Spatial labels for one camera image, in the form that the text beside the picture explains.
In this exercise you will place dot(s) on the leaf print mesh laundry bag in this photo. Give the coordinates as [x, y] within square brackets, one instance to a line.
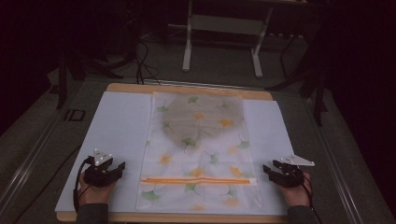
[199, 155]

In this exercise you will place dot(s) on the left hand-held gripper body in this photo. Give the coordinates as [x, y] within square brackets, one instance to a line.
[99, 177]

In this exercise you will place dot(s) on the white board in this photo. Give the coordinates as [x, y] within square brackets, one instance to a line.
[121, 130]

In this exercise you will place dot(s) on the metal floor rail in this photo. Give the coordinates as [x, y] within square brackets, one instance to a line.
[339, 174]
[25, 174]

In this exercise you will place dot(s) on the wooden table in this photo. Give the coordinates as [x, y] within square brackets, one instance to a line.
[186, 88]

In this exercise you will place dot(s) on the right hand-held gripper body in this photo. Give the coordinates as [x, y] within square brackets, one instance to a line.
[291, 175]

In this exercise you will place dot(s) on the white metal stand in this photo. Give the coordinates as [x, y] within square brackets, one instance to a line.
[186, 53]

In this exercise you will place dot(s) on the person's left hand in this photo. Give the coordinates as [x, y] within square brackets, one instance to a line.
[93, 194]

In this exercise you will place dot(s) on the grey cloth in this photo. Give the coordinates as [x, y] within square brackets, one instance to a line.
[202, 119]

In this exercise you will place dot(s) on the black metal stand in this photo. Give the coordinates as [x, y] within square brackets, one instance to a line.
[318, 99]
[62, 87]

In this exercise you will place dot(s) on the person's right hand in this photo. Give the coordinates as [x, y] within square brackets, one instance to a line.
[295, 194]

